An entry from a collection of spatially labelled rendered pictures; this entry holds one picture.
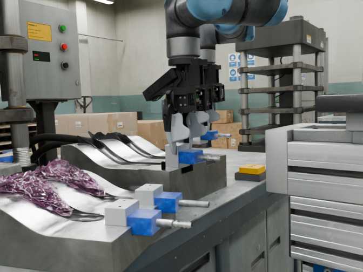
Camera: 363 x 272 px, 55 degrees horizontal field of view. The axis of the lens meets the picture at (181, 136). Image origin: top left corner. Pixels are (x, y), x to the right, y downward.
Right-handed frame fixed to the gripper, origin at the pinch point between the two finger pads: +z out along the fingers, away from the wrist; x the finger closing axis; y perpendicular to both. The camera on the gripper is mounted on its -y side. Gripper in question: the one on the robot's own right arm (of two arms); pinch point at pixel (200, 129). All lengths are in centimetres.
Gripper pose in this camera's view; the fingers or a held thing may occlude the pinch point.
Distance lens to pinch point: 112.9
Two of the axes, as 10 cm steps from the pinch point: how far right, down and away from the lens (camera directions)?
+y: 8.2, 0.2, -5.8
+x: 5.7, -1.0, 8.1
